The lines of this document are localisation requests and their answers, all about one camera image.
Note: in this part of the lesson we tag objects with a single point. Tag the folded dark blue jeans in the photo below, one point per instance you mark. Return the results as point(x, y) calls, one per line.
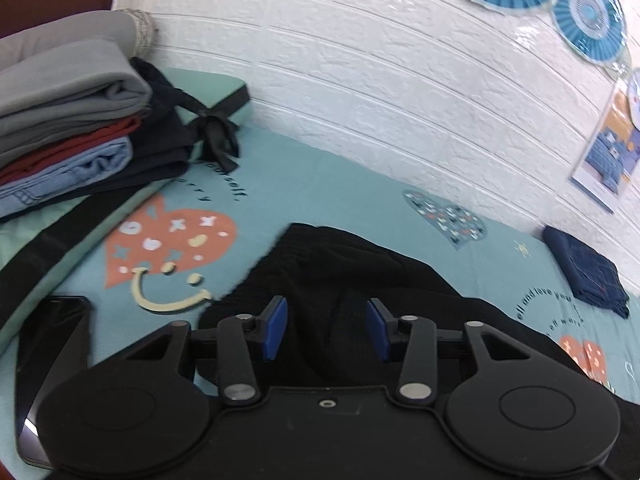
point(593, 278)

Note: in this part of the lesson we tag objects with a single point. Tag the red folded garment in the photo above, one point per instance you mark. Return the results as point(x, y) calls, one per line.
point(69, 150)

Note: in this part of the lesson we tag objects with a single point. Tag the left gripper left finger tip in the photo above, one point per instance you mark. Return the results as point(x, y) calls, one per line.
point(239, 342)

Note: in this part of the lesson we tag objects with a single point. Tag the green box with black ribbon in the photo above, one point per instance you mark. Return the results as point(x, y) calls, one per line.
point(39, 250)

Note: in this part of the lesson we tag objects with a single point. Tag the teal patterned bed sheet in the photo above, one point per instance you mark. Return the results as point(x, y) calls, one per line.
point(219, 225)

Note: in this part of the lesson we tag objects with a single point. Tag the paper fan wall decoration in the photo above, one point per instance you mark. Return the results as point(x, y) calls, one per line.
point(633, 97)

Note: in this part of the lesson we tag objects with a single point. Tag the light blue folded jeans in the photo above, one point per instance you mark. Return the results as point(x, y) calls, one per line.
point(87, 167)

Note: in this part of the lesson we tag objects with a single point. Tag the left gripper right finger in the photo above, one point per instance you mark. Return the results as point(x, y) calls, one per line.
point(410, 343)

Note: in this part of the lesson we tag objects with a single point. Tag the woven basket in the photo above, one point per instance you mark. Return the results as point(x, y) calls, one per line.
point(145, 31)

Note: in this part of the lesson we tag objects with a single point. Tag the black smartphone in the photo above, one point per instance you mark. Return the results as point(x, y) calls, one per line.
point(53, 346)

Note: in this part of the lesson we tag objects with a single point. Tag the black pants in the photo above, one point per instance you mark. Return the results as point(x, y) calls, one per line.
point(327, 276)

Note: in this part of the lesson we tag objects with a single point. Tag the navy folded garment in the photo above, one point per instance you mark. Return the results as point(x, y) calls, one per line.
point(161, 146)

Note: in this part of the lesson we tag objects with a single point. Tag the grey folded garment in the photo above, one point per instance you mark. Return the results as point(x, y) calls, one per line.
point(67, 77)

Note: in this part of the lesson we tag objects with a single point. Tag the bedding poster on wall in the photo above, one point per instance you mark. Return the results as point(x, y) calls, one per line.
point(605, 170)

